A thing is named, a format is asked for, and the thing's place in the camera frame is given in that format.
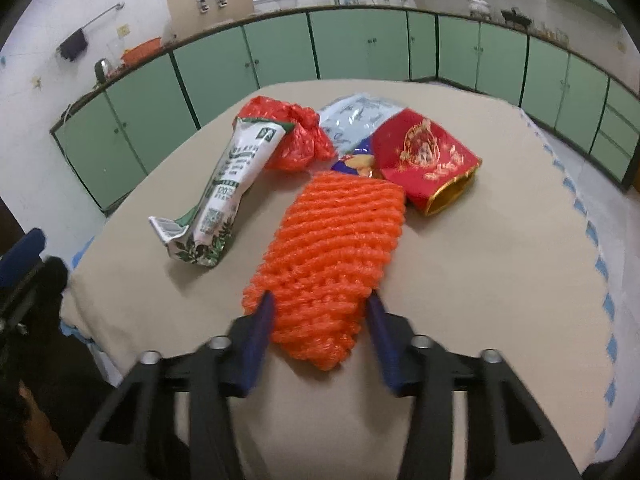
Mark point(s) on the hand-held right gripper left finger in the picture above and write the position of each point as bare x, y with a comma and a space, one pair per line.
257, 345

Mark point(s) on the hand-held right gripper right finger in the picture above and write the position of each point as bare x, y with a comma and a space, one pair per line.
387, 350

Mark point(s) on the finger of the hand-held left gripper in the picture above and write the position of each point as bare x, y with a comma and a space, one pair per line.
22, 255

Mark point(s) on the orange foam net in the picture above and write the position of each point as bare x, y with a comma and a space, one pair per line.
330, 245

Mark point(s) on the green white wrapper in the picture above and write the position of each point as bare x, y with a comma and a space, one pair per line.
235, 170

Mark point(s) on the purple snack packet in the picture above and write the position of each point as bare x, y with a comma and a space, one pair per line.
357, 162

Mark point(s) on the red gold packet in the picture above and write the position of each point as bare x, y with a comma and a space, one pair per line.
425, 160

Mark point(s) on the red plastic bag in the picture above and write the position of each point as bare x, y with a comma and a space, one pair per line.
300, 145

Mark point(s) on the silver blue plastic bag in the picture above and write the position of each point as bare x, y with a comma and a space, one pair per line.
350, 120

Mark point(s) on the table with beige cloth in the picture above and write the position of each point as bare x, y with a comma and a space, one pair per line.
500, 270

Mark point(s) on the steel electric kettle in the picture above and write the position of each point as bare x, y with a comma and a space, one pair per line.
103, 71

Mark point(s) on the black cloth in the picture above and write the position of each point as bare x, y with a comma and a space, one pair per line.
72, 46

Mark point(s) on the orange basket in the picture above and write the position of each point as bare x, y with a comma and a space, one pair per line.
142, 51

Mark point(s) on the row of green base cabinets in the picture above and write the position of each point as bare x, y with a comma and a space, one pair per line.
350, 42

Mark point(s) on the white pot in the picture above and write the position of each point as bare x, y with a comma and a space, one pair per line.
480, 6

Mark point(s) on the black wok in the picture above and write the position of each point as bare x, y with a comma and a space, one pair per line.
516, 17

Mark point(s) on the metal towel rail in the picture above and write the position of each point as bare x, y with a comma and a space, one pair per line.
102, 16

